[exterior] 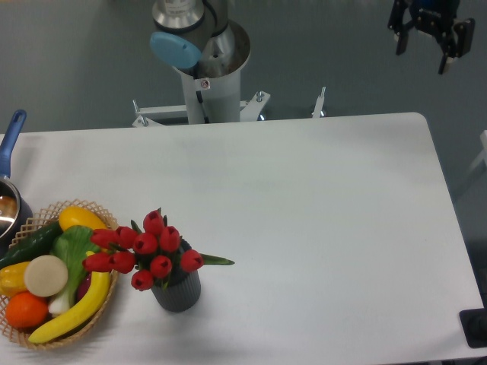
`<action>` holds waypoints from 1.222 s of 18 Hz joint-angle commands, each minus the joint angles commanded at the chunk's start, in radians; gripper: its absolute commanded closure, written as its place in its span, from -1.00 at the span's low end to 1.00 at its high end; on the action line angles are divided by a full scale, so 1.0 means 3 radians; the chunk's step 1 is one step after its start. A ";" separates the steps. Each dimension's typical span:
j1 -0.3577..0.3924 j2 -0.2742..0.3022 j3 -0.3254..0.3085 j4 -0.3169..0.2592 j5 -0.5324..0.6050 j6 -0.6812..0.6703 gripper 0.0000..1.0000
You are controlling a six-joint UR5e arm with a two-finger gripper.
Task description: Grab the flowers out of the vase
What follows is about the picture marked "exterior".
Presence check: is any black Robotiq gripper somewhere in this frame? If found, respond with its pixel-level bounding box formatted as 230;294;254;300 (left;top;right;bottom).
387;0;476;75

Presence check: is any red tulip bouquet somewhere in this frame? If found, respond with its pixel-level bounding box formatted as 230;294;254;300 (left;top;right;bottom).
83;209;234;291

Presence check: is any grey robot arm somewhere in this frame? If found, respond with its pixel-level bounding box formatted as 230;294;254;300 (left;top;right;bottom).
149;1;476;79

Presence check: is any dark grey ribbed vase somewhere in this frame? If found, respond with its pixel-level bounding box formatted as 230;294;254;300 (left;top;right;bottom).
150;238;202;313

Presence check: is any white furniture part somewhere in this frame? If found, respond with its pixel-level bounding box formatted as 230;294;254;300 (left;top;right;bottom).
449;129;487;198

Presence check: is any black device at table edge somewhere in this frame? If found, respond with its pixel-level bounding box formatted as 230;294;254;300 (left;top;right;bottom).
459;308;486;348

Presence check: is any yellow lemon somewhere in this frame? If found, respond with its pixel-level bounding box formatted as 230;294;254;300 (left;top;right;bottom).
59;205;107;231

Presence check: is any yellow banana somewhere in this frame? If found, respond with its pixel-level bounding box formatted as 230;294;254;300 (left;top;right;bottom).
28;252;111;344

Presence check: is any green bok choy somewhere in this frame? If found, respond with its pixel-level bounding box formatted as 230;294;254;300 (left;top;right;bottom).
49;225;100;316

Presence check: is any purple red onion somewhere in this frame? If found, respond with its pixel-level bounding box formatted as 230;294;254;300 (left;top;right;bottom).
75;273;91;303

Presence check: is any dark green cucumber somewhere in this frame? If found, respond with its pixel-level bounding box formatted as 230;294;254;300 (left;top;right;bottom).
1;221;62;268

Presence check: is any woven wicker basket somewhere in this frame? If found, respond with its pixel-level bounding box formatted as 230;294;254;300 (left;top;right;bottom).
1;199;119;350

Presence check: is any beige round disc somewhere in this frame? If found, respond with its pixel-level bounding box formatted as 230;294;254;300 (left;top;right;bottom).
24;255;68;297

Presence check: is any yellow bell pepper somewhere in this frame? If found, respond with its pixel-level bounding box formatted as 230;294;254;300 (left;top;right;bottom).
1;262;30;297

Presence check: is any orange fruit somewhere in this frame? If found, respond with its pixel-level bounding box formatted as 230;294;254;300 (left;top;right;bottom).
5;291;48;329

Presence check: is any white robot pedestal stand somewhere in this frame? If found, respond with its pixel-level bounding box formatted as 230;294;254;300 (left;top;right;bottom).
131;66;327;129

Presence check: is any blue handled saucepan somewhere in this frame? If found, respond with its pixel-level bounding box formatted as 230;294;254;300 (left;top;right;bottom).
1;109;32;257

